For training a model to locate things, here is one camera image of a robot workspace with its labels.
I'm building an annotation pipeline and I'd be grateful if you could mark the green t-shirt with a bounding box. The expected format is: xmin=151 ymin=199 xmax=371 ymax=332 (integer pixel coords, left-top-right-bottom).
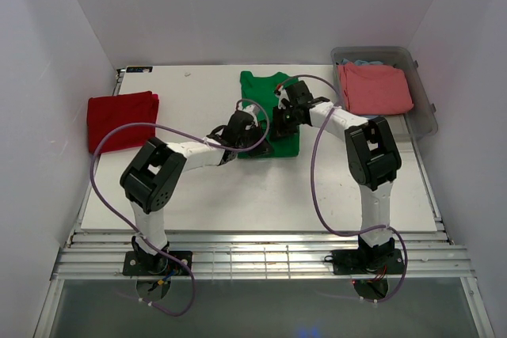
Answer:
xmin=238 ymin=70 xmax=300 ymax=159

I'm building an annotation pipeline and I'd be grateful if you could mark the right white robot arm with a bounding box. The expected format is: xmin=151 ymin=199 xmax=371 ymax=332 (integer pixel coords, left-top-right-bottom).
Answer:
xmin=270 ymin=81 xmax=403 ymax=275

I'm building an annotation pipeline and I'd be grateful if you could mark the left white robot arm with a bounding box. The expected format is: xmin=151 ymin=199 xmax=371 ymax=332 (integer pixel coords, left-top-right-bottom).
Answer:
xmin=120 ymin=104 xmax=273 ymax=275

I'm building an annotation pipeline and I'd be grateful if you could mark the pink folded t-shirt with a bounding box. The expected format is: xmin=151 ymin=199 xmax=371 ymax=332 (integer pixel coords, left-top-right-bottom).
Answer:
xmin=337 ymin=63 xmax=414 ymax=116

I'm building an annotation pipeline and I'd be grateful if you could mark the light blue folded t-shirt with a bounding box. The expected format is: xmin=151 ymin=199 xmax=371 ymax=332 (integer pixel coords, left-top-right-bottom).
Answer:
xmin=338 ymin=59 xmax=383 ymax=66

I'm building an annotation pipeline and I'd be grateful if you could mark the blue label sticker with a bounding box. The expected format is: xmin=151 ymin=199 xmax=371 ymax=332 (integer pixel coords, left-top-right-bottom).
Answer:
xmin=125 ymin=66 xmax=153 ymax=73

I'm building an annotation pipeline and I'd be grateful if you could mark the clear plastic bin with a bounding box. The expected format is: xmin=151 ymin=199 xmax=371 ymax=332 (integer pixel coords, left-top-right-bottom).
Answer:
xmin=330 ymin=46 xmax=438 ymax=141

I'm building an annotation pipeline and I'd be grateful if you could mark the folded red t-shirt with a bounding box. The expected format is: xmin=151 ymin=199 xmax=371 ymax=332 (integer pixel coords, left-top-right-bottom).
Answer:
xmin=86 ymin=91 xmax=159 ymax=154

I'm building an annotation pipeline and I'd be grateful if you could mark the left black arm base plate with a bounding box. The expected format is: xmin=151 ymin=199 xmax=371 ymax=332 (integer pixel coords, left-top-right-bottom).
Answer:
xmin=122 ymin=251 xmax=189 ymax=277

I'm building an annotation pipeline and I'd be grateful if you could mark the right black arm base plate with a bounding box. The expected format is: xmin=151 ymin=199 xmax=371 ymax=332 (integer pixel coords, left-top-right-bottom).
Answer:
xmin=324 ymin=240 xmax=405 ymax=275

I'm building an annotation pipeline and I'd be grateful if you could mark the aluminium rail frame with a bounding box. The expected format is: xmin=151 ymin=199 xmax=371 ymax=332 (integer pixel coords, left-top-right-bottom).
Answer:
xmin=53 ymin=230 xmax=475 ymax=280

